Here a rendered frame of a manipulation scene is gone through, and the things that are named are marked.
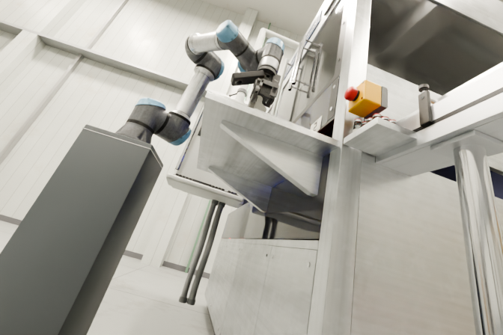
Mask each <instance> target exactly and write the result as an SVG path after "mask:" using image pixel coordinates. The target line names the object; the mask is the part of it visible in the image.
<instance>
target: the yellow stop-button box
mask: <svg viewBox="0 0 503 335"><path fill-rule="evenodd" d="M357 88H358V93H357V95H356V97H355V99H354V100H352V101H349V105H348V112H350V113H352V114H355V115H357V116H360V117H363V118H364V119H368V118H369V117H373V114H379V113H380V112H382V111H384V110H385V109H387V87H383V86H382V87H381V86H380V85H378V84H375V83H373V82H370V81H368V80H364V81H363V82H362V83H361V84H360V85H359V86H358V87H357Z"/></svg>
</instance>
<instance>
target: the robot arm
mask: <svg viewBox="0 0 503 335"><path fill-rule="evenodd" d="M185 50H186V54H187V56H188V57H189V59H190V60H191V61H192V62H193V63H194V64H195V65H196V66H195V68H194V71H195V74H194V76H193V77H192V80H191V81H190V83H189V85H188V86H187V88H186V90H185V91H184V93H183V95H182V96H181V98H180V101H179V102H178V104H177V106H176V107H175V109H174V110H173V111H169V112H168V113H167V112H166V107H165V105H164V104H163V103H161V102H160V101H158V100H156V99H151V98H141V99H140V100H139V101H138V102H137V104H136V105H135V107H134V109H133V110H132V113H131V115H130V116H129V118H128V120H127V121H126V123H125V124H124V125H123V126H122V127H121V128H120V129H119V130H117V131H116V132H115V133H117V134H119V135H124V136H127V137H129V138H133V139H136V140H139V141H143V142H145V143H148V144H151V139H152V136H153V134H154V135H156V136H158V137H160V138H161V139H163V140H164V141H167V143H169V144H172V145H174V146H179V145H181V144H182V143H184V142H185V141H186V140H187V139H188V138H189V136H190V135H191V132H192V130H191V129H190V128H189V126H190V124H191V121H190V117H191V116H192V114H193V112H194V110H195V108H196V106H197V105H198V103H199V101H200V99H201V97H202V96H203V94H204V91H205V90H206V88H207V86H208V84H209V83H210V82H213V81H215V80H217V79H219V78H220V76H221V75H222V74H223V72H224V69H225V64H224V62H223V61H222V59H221V58H220V57H219V56H218V55H217V54H216V53H215V52H214V51H223V50H229V51H230V52H231V53H232V54H233V55H234V57H235V58H236V59H237V60H238V62H237V66H238V68H239V69H240V73H232V76H231V85H232V86H238V85H245V84H253V88H252V91H251V95H250V97H249V98H250V100H249V104H248V107H250V108H256V109H258V110H260V111H264V112H266V107H267V108H270V106H271V105H272V104H273V103H274V101H275V98H276V97H277V94H278V89H279V86H280V85H279V82H280V80H281V76H280V75H278V70H279V67H280V64H281V59H282V56H283V55H284V43H283V42H282V40H280V39H279V38H277V37H272V38H270V39H268V41H267V42H266V44H265V46H264V47H263V48H261V49H258V50H256V51H255V50H254V49H253V47H252V46H251V45H250V43H249V42H248V41H247V39H245V38H244V36H243V35H242V33H241V32H240V31H239V29H238V27H236V26H235V24H233V23H232V21H230V20H226V21H224V22H223V23H222V24H221V25H220V26H219V27H218V28H217V30H216V31H212V32H208V33H205V34H199V33H194V34H190V35H189V36H188V37H187V38H186V42H185ZM265 106H266V107H265Z"/></svg>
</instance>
